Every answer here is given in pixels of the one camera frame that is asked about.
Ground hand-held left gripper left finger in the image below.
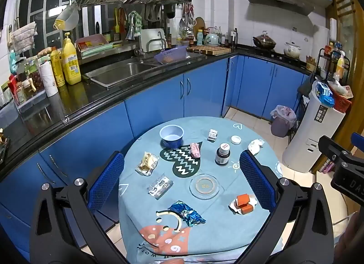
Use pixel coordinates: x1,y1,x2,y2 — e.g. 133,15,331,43
29,150,134,264

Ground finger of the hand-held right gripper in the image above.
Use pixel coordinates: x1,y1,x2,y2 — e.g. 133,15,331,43
318,135,353,165
350,132,364,151

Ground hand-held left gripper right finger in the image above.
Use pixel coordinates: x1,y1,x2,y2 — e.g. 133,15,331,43
233,149,334,264

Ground orange blocks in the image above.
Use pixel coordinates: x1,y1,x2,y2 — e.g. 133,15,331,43
229,194,258,215

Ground white tissue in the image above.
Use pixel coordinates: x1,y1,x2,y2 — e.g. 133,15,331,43
247,139,265,155

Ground yellow snack wrapper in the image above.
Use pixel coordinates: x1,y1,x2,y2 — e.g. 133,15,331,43
135,151,159,176

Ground blue foil wrapper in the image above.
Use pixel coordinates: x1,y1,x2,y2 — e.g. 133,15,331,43
168,201,206,227

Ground person's right forearm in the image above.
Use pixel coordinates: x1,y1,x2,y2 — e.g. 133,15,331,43
334,214,364,264

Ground pink box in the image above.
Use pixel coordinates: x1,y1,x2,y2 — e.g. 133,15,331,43
320,157,336,174

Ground white cylindrical appliance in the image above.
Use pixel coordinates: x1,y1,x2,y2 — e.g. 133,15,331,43
282,87,346,173

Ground red plastic basket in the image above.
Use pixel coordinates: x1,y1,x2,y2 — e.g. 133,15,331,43
330,86,353,113

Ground dark brown pill bottle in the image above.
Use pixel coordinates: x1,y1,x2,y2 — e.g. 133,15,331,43
215,143,231,166

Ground blue packet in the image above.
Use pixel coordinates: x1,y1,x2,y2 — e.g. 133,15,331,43
316,82,335,107

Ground purple bin with plastic bag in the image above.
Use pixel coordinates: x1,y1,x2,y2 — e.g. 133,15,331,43
270,105,298,137

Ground blue cup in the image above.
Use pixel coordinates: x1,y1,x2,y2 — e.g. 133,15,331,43
159,124,184,149

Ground blue base cabinets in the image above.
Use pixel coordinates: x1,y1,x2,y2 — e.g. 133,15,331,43
0,55,310,261

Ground black kitchen countertop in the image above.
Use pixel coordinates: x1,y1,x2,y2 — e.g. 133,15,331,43
0,45,313,168

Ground white ceramic pot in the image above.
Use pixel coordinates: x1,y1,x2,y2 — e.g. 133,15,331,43
284,42,302,59

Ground stainless steel sink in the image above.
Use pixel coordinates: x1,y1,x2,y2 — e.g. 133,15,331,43
84,57,182,88

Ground white paper roll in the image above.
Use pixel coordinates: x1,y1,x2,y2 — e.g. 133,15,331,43
39,62,59,98

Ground clear storage box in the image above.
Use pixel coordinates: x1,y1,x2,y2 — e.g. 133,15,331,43
8,62,47,111

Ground large yellow detergent bottle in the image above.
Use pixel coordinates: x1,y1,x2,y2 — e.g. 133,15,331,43
61,32,82,85

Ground dark wok with glass lid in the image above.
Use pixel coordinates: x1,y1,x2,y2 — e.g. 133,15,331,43
253,31,277,49

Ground small yellow bottle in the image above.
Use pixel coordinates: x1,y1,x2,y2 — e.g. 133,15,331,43
50,48,66,87

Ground wooden cutting board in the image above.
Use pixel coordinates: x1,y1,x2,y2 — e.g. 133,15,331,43
186,45,231,56

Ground pink plastic tray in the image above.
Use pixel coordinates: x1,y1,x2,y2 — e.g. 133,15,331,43
75,34,110,51

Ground purple plastic basket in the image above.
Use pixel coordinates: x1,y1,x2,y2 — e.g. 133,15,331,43
154,46,189,64

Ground mint green kettle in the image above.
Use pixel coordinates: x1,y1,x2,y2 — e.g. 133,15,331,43
204,27,222,46

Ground steel faucet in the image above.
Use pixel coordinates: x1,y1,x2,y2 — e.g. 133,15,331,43
125,23,145,57

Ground green checked towel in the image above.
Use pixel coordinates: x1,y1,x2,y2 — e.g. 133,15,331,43
128,11,143,29

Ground round wooden board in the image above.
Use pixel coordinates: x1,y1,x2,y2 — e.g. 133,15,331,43
194,17,206,35

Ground folded cloths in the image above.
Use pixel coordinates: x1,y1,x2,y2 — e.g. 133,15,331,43
11,22,38,52

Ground hanging plastic strainer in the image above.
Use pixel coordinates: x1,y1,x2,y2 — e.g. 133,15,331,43
54,3,80,31

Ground black wire shelf rack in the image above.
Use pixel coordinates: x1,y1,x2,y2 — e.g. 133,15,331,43
313,48,351,85

